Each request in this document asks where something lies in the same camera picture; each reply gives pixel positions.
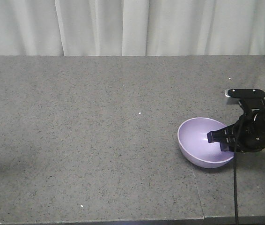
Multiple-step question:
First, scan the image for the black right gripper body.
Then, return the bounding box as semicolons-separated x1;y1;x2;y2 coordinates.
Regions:
226;98;265;152

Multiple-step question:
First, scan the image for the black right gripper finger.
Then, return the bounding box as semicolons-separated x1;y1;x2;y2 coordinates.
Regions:
207;128;228;143
220;142;236;152

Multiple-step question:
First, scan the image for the purple plastic bowl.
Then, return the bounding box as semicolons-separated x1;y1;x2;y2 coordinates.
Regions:
177;117;234;168

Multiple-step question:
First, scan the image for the white curtain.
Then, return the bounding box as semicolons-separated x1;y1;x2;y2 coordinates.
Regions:
0;0;265;56

